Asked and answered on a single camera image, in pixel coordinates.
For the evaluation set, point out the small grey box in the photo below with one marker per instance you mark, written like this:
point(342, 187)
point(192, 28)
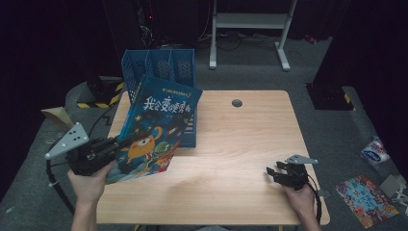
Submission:
point(390, 185)

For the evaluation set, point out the tan cardboard piece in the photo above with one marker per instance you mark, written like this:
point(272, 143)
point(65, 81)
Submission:
point(57, 115)

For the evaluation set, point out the blue plastic file rack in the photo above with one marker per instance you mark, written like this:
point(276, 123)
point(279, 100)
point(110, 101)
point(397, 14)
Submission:
point(184, 65)

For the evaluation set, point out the white metal stand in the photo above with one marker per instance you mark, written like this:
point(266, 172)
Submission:
point(250, 20)

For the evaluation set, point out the blue white tissue packet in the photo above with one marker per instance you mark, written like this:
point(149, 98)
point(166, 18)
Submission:
point(374, 151)

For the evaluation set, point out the colourful patterned book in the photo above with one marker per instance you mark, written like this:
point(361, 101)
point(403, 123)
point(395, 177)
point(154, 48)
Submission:
point(365, 200)

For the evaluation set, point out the white plastic frame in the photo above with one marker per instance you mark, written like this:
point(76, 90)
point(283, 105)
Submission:
point(401, 195)

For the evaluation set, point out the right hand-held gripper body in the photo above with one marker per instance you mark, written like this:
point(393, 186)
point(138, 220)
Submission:
point(296, 174)

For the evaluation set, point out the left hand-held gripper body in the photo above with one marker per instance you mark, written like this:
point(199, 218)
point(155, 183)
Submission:
point(86, 154)

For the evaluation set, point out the person's left hand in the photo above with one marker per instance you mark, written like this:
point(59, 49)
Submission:
point(88, 186)

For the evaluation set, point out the black perforated box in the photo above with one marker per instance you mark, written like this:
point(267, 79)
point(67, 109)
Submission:
point(330, 97)

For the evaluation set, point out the black yellow striped base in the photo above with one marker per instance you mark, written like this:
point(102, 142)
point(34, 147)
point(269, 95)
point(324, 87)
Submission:
point(102, 93)

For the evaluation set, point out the blue cartoon picture book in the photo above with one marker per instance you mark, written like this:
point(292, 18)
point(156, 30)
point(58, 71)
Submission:
point(154, 128)

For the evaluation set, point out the person's right hand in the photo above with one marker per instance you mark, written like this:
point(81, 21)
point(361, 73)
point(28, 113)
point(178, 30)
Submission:
point(301, 202)

